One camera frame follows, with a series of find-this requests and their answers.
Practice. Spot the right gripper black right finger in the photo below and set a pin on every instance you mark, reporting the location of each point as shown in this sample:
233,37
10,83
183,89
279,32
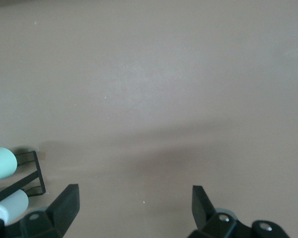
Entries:
206,219

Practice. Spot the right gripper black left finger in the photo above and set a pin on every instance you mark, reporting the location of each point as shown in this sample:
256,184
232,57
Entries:
62,215

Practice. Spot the mint green cup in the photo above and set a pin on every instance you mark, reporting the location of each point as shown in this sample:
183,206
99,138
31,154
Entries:
1,164

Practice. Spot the black rack with wooden rod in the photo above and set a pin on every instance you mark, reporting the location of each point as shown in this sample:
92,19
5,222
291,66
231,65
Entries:
39,173

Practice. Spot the grey plastic cup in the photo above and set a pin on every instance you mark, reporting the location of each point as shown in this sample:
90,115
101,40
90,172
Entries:
15,202

